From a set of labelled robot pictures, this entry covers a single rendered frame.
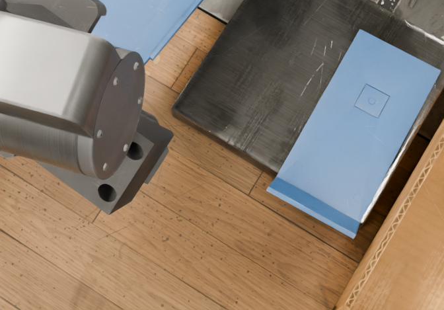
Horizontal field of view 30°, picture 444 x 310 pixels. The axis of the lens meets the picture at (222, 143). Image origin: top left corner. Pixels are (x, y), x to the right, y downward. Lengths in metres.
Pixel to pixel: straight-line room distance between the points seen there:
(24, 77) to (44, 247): 0.33
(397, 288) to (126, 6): 0.28
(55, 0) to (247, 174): 0.25
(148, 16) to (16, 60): 0.26
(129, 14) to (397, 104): 0.21
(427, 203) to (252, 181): 0.13
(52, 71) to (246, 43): 0.34
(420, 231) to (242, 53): 0.19
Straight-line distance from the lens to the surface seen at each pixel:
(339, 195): 0.62
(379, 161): 0.63
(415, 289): 0.64
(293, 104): 0.64
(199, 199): 0.64
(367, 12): 0.67
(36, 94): 0.32
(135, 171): 0.40
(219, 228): 0.63
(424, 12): 0.70
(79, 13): 0.45
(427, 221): 0.65
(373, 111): 0.64
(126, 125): 0.37
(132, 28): 0.57
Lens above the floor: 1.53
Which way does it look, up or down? 75 degrees down
